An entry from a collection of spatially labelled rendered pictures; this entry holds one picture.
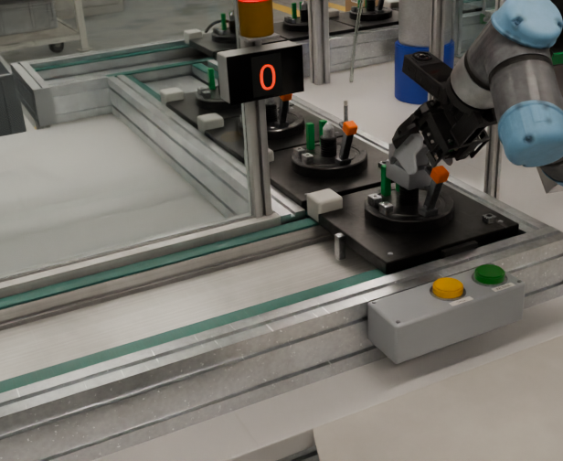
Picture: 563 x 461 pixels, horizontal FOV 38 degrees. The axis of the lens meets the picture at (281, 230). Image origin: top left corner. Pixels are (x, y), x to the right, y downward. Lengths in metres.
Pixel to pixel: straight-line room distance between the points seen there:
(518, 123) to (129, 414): 0.56
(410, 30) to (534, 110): 1.25
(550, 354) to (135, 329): 0.57
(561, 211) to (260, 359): 0.76
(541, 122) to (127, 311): 0.62
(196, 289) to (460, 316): 0.39
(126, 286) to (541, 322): 0.61
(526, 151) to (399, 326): 0.27
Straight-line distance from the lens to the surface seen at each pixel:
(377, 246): 1.20
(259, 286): 1.21
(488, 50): 1.01
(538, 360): 1.17
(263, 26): 1.19
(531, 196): 1.66
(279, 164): 1.51
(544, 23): 1.00
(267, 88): 1.21
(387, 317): 1.05
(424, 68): 1.16
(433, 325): 1.07
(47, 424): 0.98
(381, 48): 2.62
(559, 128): 0.95
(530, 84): 0.97
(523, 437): 1.04
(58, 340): 1.16
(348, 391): 1.09
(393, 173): 1.27
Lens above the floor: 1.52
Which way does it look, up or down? 26 degrees down
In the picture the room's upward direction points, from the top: 3 degrees counter-clockwise
